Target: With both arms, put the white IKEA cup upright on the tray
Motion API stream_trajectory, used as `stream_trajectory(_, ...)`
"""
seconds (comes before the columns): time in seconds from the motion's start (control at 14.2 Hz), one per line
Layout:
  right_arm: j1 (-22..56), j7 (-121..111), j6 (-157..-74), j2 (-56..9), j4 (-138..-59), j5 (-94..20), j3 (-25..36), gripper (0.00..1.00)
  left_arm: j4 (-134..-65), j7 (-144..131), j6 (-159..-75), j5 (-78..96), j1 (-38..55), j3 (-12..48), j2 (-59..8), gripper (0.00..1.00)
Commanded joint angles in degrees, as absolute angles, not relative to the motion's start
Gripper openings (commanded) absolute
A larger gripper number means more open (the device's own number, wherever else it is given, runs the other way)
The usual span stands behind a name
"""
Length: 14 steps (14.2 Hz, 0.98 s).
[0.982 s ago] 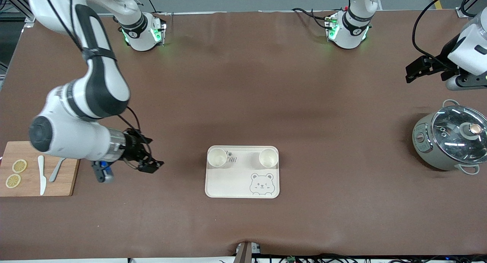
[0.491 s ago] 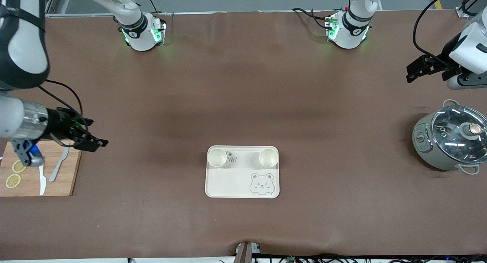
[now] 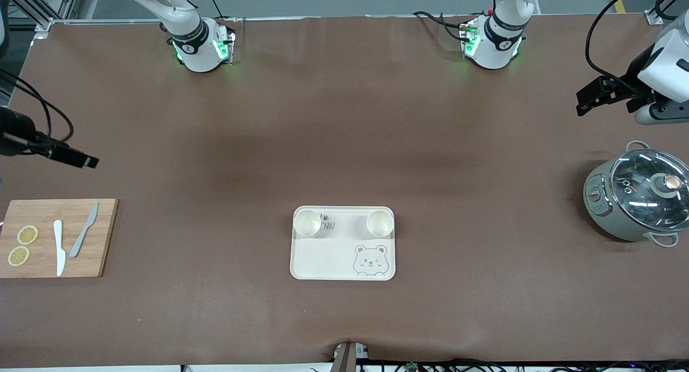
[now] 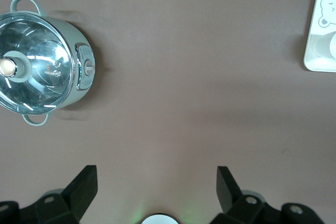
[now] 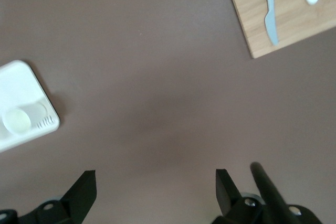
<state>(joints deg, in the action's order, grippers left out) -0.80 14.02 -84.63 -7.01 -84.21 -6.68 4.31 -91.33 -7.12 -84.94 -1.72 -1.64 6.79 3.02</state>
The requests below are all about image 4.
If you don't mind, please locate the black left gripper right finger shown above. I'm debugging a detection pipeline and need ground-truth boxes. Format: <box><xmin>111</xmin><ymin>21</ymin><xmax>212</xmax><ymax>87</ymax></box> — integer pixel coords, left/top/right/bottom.
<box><xmin>211</xmin><ymin>166</ymin><xmax>323</xmax><ymax>224</ymax></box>

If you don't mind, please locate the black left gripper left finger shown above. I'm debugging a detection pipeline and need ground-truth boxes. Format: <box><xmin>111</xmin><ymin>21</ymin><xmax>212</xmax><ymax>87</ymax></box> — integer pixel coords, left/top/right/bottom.
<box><xmin>0</xmin><ymin>165</ymin><xmax>98</xmax><ymax>224</ymax></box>

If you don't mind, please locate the white tray with bear print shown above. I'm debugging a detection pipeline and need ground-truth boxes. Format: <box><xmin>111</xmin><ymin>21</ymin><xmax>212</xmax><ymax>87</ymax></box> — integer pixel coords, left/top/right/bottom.
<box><xmin>303</xmin><ymin>0</ymin><xmax>336</xmax><ymax>73</ymax></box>

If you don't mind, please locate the white round bowl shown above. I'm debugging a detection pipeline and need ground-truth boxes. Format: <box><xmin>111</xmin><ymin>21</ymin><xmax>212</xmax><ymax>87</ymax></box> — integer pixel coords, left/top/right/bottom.
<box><xmin>141</xmin><ymin>213</ymin><xmax>182</xmax><ymax>224</ymax></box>

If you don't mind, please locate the glass pot lid with knob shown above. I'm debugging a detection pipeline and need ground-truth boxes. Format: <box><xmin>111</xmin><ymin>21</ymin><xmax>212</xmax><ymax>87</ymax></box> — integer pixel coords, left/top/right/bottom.
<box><xmin>0</xmin><ymin>12</ymin><xmax>73</xmax><ymax>116</ymax></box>

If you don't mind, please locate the green electric cooking pot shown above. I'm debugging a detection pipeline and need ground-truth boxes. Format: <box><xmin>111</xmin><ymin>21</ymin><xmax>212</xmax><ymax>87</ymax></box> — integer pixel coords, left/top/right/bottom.
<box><xmin>0</xmin><ymin>0</ymin><xmax>95</xmax><ymax>126</ymax></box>

